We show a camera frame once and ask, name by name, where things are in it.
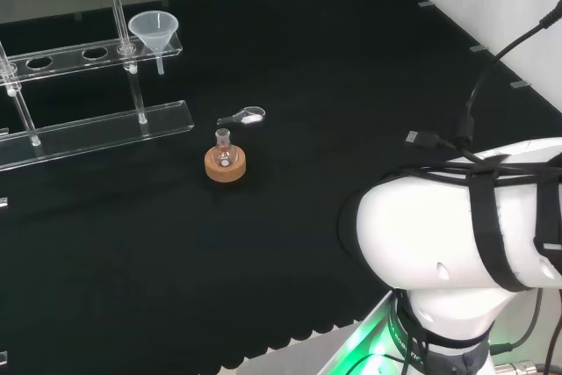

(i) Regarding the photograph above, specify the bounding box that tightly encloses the clear plastic funnel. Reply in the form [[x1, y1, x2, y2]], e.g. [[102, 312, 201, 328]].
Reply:
[[127, 11, 180, 76]]

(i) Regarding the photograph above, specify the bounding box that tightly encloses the black flat connector cable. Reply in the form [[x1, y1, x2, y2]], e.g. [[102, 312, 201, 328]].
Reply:
[[404, 130, 478, 165]]

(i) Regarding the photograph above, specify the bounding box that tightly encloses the small glass round-bottom flask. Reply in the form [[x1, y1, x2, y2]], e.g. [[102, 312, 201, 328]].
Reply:
[[212, 127, 241, 170]]

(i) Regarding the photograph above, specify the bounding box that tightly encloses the cork ring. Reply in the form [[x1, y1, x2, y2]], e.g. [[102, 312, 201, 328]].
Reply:
[[204, 146, 248, 184]]

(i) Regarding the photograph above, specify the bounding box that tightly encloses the green cable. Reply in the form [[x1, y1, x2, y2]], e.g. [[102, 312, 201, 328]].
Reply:
[[490, 287, 544, 355]]

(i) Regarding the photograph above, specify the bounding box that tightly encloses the glass weighing funnel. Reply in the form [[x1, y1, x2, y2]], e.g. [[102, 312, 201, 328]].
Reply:
[[216, 105, 266, 126]]

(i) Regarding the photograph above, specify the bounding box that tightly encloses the black cable with plug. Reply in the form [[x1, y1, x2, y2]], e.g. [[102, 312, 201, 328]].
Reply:
[[451, 0, 562, 152]]

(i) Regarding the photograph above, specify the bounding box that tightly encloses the clear acrylic funnel stand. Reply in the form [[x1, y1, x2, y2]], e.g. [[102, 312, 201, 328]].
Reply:
[[0, 0, 195, 173]]

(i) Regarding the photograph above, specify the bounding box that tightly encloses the black bench cloth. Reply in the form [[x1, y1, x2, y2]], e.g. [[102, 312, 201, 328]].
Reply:
[[0, 0, 562, 371]]

